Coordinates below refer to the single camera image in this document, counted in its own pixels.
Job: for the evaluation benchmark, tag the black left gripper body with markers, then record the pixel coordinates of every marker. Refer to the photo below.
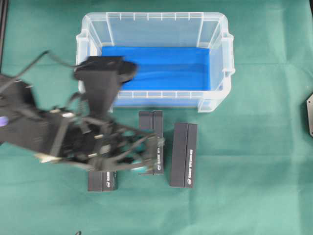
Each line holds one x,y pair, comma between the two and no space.
104,145

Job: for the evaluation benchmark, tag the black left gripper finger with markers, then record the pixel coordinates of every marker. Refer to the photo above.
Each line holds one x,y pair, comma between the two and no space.
154,148
144,170

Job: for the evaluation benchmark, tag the black camera box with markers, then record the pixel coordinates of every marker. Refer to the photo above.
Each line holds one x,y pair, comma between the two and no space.
152,123
183,155
102,181

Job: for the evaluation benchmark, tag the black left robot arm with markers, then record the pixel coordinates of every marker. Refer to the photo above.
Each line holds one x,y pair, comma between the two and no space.
23,124

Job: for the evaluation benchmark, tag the clear plastic storage case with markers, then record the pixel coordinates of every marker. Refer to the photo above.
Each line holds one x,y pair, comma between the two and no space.
164,29

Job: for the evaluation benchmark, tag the blue plastic sheet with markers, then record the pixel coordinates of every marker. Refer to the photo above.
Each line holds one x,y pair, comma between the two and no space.
166,68

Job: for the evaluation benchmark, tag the green table cloth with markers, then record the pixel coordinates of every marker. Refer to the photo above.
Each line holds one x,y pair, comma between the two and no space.
254,162

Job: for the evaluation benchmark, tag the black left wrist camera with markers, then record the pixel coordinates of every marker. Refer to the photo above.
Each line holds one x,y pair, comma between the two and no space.
103,77

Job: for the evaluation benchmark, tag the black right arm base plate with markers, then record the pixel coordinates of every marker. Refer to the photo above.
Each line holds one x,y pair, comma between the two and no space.
309,111

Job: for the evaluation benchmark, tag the black metal frame rail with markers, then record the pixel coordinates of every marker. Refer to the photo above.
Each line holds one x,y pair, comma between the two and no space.
3,16

